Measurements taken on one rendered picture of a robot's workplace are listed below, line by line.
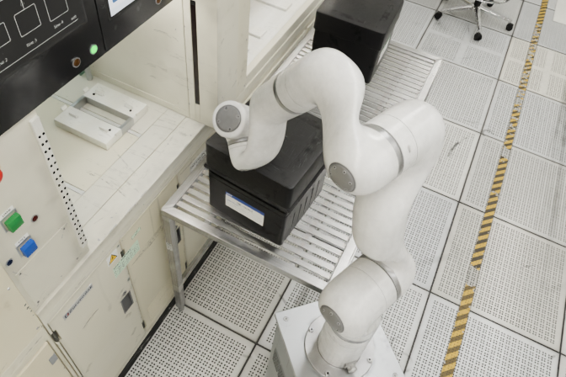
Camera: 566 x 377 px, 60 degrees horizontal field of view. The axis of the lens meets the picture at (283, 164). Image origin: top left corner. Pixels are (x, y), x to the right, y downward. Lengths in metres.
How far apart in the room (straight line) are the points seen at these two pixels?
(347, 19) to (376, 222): 1.24
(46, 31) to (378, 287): 0.79
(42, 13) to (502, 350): 2.19
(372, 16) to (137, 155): 1.05
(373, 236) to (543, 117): 2.81
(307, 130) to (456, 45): 2.61
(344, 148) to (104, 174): 1.00
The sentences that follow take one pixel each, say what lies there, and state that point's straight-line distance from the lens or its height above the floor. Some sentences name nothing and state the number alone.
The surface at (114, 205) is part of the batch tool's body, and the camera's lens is 1.52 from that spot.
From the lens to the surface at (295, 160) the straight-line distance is 1.36.
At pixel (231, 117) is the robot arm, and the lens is 1.10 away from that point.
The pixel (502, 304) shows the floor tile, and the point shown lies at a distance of 2.61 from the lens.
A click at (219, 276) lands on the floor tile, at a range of 2.34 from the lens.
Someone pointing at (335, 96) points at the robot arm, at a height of 1.56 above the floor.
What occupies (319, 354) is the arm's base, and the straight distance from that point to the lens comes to 1.41.
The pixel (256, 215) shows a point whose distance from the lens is 1.49.
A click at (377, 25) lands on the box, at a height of 1.01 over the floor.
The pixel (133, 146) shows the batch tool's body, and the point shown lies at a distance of 1.65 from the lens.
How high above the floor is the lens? 2.08
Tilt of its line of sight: 50 degrees down
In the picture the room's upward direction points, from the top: 9 degrees clockwise
